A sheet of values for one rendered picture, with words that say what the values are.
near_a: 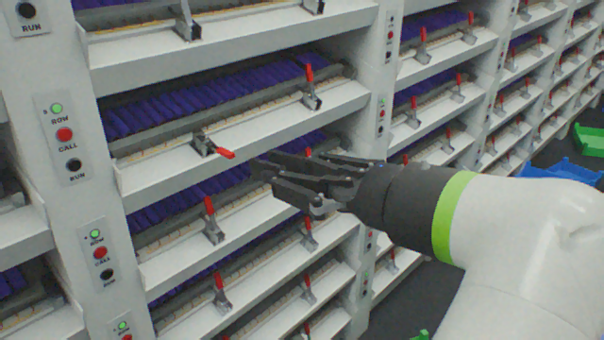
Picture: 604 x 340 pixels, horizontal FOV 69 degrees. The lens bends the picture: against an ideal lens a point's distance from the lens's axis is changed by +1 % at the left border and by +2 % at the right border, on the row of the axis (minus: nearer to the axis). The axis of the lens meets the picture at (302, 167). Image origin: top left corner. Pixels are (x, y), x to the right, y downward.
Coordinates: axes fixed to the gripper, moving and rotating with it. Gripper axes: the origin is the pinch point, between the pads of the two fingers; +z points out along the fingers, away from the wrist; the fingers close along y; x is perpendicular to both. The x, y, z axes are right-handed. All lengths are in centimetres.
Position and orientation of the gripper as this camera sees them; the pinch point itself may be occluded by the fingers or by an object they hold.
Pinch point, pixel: (276, 167)
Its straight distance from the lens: 60.9
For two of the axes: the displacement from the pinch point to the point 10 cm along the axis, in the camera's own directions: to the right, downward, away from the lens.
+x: -1.3, -9.1, -3.9
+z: -7.1, -1.8, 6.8
